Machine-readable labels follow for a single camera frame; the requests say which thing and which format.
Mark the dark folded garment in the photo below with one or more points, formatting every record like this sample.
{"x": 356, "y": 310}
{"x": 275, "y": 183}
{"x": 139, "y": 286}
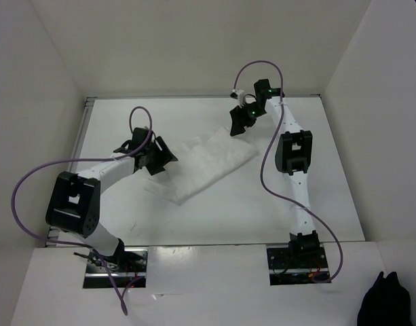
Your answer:
{"x": 387, "y": 302}

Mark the white pleated skirt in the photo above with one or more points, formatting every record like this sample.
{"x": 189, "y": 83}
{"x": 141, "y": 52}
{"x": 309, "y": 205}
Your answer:
{"x": 201, "y": 162}

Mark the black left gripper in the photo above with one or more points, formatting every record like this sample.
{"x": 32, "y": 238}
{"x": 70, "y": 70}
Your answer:
{"x": 164, "y": 156}

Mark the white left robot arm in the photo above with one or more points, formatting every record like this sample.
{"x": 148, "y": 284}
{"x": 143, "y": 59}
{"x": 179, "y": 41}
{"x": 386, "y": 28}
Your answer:
{"x": 75, "y": 201}

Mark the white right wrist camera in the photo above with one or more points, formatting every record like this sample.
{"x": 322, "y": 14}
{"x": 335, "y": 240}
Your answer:
{"x": 238, "y": 95}

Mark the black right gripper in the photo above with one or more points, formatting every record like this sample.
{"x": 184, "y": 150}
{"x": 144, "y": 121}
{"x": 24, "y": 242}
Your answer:
{"x": 238, "y": 119}

